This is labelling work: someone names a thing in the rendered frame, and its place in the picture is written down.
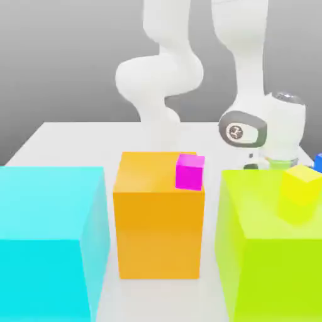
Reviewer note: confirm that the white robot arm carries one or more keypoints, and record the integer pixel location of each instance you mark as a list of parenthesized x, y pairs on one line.
[(161, 75)]

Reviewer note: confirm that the small magenta cube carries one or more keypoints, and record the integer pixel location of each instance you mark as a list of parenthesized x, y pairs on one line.
[(189, 176)]

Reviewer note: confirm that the small yellow cube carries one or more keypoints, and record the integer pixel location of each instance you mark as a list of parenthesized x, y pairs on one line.
[(299, 193)]

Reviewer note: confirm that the small blue cube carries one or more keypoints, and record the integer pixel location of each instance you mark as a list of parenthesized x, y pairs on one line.
[(319, 162)]

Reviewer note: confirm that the large orange box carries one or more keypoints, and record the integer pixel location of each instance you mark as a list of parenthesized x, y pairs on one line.
[(158, 226)]

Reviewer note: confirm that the large cyan box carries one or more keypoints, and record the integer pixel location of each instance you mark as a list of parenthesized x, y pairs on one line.
[(42, 226)]

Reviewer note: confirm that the large lime green box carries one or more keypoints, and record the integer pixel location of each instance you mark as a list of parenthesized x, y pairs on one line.
[(266, 264)]

